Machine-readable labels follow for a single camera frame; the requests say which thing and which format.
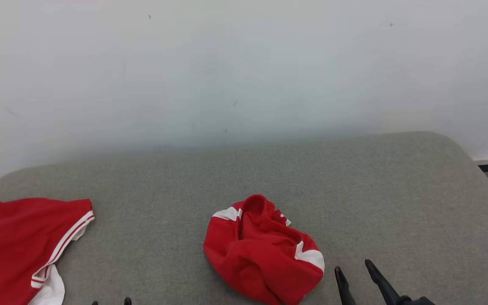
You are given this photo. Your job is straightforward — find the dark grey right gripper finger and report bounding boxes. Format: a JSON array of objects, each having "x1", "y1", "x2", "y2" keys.
[
  {"x1": 335, "y1": 266, "x2": 356, "y2": 305},
  {"x1": 364, "y1": 259, "x2": 401, "y2": 305}
]

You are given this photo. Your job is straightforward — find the red shorts with white stripes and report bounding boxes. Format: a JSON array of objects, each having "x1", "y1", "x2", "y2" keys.
[{"x1": 203, "y1": 194, "x2": 325, "y2": 305}]

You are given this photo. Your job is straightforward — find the red shirt with white trim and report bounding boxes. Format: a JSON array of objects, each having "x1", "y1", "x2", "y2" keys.
[{"x1": 0, "y1": 198, "x2": 95, "y2": 305}]

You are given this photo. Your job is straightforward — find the grey fabric sofa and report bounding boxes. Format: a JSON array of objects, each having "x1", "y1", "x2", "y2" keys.
[{"x1": 0, "y1": 131, "x2": 488, "y2": 305}]

